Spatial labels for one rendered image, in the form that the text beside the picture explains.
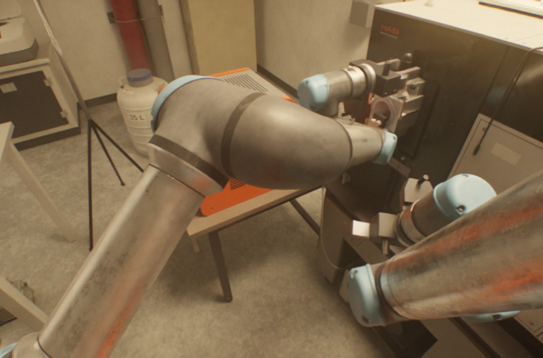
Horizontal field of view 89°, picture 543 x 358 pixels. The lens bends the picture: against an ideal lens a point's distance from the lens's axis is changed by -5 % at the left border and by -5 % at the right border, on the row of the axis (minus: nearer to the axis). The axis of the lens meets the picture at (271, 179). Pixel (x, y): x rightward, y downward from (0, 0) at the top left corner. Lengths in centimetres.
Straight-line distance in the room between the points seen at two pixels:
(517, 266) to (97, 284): 38
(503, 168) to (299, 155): 63
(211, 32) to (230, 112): 351
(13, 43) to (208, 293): 266
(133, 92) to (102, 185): 82
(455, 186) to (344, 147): 17
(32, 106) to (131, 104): 117
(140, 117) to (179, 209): 233
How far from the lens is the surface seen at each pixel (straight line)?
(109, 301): 39
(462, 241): 24
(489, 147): 87
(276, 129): 32
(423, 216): 51
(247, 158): 32
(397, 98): 89
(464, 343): 117
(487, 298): 25
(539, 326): 106
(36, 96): 349
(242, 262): 194
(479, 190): 48
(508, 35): 86
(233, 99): 35
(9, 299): 146
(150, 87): 267
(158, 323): 186
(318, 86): 67
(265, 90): 118
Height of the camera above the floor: 162
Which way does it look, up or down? 41 degrees down
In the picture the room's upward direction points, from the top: 1 degrees counter-clockwise
